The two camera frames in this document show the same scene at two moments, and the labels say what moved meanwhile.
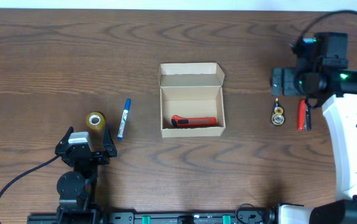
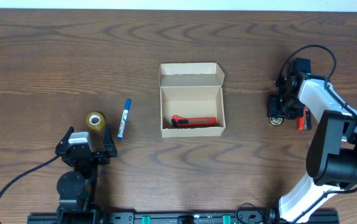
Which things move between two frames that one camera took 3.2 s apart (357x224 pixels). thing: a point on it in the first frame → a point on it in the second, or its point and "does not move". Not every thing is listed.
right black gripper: [276, 81] → [279, 109]
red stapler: [304, 115] does not move
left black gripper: [95, 156] does not move
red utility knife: [179, 121] does not move
